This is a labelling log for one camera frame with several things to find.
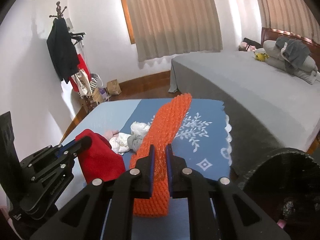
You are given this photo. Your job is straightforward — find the red cloth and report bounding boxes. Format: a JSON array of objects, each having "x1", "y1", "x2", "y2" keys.
[{"x1": 75, "y1": 129, "x2": 126, "y2": 184}]

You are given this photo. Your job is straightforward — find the pink sock roll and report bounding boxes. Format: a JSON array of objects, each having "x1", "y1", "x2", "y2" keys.
[{"x1": 104, "y1": 130, "x2": 119, "y2": 141}]

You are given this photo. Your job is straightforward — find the white tissue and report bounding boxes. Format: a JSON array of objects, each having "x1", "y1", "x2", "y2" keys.
[{"x1": 109, "y1": 132, "x2": 131, "y2": 155}]

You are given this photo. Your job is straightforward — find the grey sock bundle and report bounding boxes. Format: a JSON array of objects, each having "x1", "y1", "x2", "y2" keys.
[{"x1": 127, "y1": 134, "x2": 144, "y2": 152}]

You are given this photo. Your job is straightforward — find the orange foam net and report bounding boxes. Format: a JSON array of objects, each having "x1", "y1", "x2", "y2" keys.
[{"x1": 130, "y1": 93, "x2": 192, "y2": 218}]

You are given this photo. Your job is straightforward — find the black lined trash bin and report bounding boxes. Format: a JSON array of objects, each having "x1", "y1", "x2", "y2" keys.
[{"x1": 236, "y1": 148, "x2": 319, "y2": 239}]

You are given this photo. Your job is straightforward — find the wooden coat rack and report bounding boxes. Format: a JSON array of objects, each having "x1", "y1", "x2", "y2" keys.
[{"x1": 47, "y1": 1, "x2": 98, "y2": 113}]

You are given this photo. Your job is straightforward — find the canvas tote bag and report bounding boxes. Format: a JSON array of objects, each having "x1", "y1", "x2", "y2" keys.
[{"x1": 71, "y1": 69, "x2": 92, "y2": 98}]

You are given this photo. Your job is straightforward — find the brown paper bag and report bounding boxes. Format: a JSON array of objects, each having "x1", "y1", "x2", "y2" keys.
[{"x1": 106, "y1": 79, "x2": 121, "y2": 95}]

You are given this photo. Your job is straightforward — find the striped bag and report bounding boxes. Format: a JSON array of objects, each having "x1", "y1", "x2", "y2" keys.
[{"x1": 90, "y1": 73, "x2": 104, "y2": 94}]

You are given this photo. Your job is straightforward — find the blue tree-pattern table cloth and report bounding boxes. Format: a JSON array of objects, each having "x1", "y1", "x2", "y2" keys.
[{"x1": 56, "y1": 97, "x2": 232, "y2": 240}]

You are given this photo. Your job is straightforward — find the red hanging bag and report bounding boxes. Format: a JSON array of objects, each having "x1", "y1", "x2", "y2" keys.
[{"x1": 69, "y1": 54, "x2": 92, "y2": 96}]

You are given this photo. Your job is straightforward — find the black hanging coat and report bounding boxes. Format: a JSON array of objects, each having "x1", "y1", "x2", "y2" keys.
[{"x1": 47, "y1": 18, "x2": 79, "y2": 83}]

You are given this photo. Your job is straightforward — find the bed with grey sheet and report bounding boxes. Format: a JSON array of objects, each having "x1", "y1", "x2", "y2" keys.
[{"x1": 170, "y1": 51, "x2": 319, "y2": 176}]

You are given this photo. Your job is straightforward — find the left beige curtain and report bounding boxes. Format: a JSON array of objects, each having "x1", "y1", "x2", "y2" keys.
[{"x1": 126, "y1": 0, "x2": 223, "y2": 62}]

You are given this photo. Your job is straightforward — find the beige curtain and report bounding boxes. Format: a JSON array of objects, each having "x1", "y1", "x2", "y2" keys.
[
  {"x1": 126, "y1": 0, "x2": 223, "y2": 62},
  {"x1": 258, "y1": 0, "x2": 319, "y2": 43}
]

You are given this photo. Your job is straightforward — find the yellow plush toy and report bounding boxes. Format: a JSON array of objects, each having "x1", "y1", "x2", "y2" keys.
[{"x1": 254, "y1": 52, "x2": 269, "y2": 62}]

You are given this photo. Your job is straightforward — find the folded grey blankets pile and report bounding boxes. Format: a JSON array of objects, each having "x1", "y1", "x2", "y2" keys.
[{"x1": 263, "y1": 36, "x2": 319, "y2": 85}]

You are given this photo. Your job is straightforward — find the pink items by bed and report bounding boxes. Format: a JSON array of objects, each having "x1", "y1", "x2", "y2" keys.
[{"x1": 238, "y1": 37, "x2": 263, "y2": 51}]

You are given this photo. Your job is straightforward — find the wooden headboard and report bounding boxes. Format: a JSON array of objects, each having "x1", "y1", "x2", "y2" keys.
[{"x1": 261, "y1": 27, "x2": 319, "y2": 60}]

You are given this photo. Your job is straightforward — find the right beige curtain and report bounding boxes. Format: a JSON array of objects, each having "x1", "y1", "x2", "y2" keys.
[{"x1": 258, "y1": 0, "x2": 319, "y2": 43}]

